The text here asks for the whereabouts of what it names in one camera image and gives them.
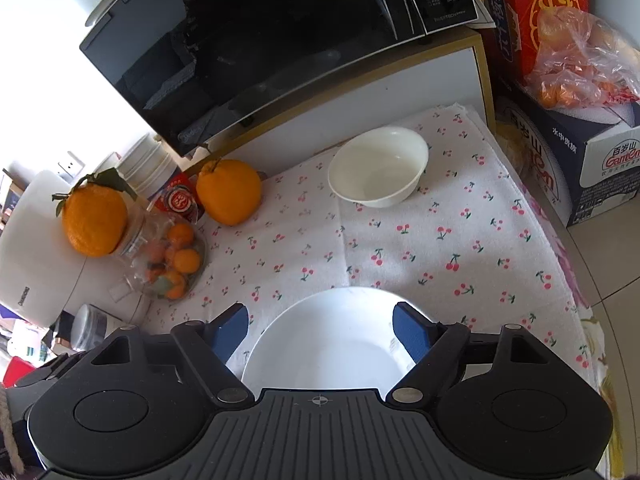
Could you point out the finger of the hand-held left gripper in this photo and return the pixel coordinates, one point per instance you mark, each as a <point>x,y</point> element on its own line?
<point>50,370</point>

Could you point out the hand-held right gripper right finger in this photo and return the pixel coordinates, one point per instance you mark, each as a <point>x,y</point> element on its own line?
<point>410,332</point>

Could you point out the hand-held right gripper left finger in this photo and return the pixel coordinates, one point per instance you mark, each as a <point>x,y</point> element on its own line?
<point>230,332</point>

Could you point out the plain white plate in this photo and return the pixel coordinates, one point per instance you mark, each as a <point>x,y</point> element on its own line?
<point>325,340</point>

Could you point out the large white bowl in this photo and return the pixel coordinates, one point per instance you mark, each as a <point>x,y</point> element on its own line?
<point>375,170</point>

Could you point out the grey round canister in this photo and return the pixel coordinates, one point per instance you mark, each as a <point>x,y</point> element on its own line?
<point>92,325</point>

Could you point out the cherry print tablecloth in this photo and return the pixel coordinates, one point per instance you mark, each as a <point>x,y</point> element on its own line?
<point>425,260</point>

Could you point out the pile of small mandarins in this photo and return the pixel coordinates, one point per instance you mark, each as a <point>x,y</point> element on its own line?
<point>185,260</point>

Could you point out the white round appliance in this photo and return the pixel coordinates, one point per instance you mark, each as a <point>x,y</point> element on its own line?
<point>35,260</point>

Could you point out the glass jar with wooden lid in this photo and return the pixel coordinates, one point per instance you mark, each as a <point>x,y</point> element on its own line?
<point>137,245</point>

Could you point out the large orange with stem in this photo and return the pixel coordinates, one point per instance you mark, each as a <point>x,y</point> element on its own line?
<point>227,192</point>

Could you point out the red labelled cup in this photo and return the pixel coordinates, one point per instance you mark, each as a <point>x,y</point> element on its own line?
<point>177,202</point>

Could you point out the large orange with leaves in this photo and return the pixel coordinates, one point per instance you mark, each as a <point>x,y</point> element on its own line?
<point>92,220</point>

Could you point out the blue and white carton box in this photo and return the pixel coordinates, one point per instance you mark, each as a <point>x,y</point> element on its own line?
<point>575,160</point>

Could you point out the black microwave oven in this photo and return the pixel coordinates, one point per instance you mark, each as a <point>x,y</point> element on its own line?
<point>250,35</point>

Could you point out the clear plastic bag of fruit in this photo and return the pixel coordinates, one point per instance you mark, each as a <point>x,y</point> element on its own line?
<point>575,60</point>

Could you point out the white wall socket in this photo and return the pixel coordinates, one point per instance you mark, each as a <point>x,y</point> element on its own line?
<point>70,167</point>

